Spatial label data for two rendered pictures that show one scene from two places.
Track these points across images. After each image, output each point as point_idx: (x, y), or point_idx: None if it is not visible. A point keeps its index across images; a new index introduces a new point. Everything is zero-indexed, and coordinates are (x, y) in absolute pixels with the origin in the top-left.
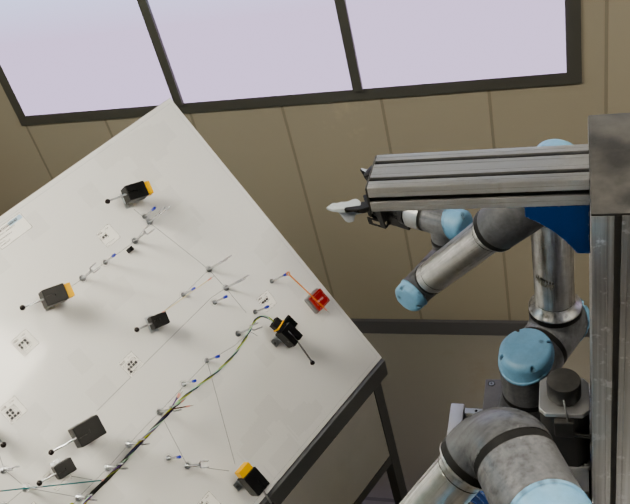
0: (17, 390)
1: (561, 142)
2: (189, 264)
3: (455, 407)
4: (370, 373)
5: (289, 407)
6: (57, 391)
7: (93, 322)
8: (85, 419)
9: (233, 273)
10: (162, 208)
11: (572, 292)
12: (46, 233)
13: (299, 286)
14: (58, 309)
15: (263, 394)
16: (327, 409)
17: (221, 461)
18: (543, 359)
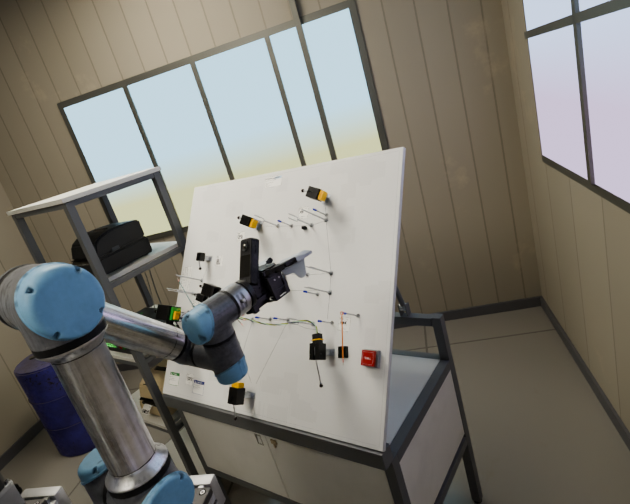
0: (225, 254)
1: (39, 270)
2: (324, 261)
3: (207, 477)
4: (364, 448)
5: (300, 395)
6: (233, 268)
7: (265, 251)
8: None
9: (341, 288)
10: (338, 217)
11: (103, 459)
12: (283, 192)
13: (372, 337)
14: (260, 232)
15: (295, 370)
16: (317, 426)
17: (252, 374)
18: (80, 468)
